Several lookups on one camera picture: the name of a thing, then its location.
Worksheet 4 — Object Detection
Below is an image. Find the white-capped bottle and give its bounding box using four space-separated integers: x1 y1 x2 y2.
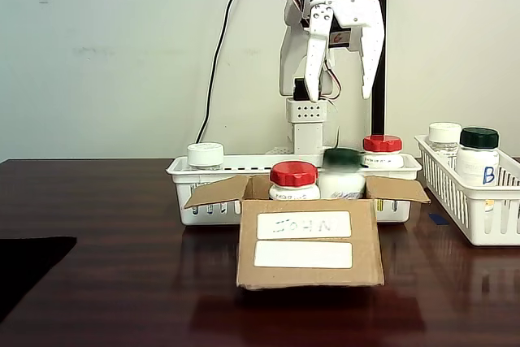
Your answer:
186 141 226 171
428 122 463 159

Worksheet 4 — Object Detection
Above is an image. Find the cardboard box with white labels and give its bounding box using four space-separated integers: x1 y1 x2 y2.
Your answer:
183 174 431 291

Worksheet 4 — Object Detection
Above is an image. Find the black vertical pole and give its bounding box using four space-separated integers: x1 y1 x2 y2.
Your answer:
370 0 392 137

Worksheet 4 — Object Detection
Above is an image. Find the red-capped bottle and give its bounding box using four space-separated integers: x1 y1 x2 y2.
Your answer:
267 161 322 201
360 134 405 170

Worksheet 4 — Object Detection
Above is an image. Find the black hanging cable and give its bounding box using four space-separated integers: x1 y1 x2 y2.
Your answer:
195 0 251 145

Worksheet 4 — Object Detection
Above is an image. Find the white plastic basket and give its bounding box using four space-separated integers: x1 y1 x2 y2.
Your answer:
165 154 423 226
414 134 520 247

